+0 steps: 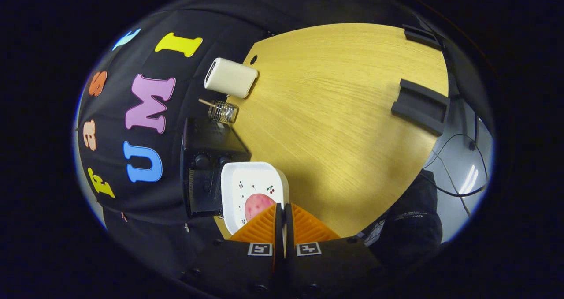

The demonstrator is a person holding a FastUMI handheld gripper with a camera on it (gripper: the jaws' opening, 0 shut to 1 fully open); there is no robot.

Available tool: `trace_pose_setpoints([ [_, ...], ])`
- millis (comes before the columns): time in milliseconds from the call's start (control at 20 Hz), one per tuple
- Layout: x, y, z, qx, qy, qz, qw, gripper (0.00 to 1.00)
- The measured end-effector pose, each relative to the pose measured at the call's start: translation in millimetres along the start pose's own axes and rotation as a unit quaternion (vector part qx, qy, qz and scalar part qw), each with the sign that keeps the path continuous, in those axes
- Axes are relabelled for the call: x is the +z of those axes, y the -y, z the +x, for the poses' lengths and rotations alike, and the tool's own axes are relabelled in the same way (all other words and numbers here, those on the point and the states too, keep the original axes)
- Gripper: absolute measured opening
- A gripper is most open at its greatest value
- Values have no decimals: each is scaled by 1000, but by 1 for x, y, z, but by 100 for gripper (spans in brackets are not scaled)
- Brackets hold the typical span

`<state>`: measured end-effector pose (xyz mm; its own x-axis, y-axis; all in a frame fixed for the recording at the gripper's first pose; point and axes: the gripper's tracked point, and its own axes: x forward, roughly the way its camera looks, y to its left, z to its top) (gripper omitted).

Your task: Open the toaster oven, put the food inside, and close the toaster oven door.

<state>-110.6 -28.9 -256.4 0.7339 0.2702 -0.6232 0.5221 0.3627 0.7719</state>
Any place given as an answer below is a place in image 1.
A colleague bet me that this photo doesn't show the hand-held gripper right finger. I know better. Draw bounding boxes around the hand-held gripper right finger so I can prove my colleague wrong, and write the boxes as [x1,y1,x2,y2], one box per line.
[284,203,384,299]

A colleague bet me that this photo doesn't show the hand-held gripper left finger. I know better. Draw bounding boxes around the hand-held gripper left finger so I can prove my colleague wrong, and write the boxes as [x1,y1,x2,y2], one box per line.
[183,203,285,299]

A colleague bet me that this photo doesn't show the pink round food slice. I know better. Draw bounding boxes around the pink round food slice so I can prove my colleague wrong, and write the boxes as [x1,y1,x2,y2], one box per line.
[244,193,277,222]

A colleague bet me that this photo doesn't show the white square plate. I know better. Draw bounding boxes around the white square plate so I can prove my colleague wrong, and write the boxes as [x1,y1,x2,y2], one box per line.
[220,161,289,235]

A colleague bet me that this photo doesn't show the black toaster oven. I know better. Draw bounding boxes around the black toaster oven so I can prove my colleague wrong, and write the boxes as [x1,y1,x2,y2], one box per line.
[180,117,252,218]

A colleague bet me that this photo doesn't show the white toaster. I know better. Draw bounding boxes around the white toaster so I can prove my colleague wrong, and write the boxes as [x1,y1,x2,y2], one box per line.
[204,57,259,99]

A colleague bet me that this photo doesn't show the person's black jacket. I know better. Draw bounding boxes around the person's black jacket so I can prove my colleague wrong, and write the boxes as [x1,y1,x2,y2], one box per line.
[366,171,443,264]

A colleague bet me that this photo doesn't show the black backdrop cloth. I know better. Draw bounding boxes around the black backdrop cloth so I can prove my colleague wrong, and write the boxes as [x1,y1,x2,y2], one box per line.
[75,0,423,264]

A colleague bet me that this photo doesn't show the black foam block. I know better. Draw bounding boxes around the black foam block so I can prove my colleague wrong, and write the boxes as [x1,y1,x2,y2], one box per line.
[402,24,443,50]
[391,79,451,136]

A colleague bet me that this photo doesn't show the wire utensil holder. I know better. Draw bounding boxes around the wire utensil holder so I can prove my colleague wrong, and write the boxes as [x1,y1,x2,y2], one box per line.
[208,100,239,124]

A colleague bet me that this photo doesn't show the black floor cable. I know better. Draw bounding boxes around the black floor cable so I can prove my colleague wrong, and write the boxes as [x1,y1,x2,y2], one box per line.
[419,134,490,198]

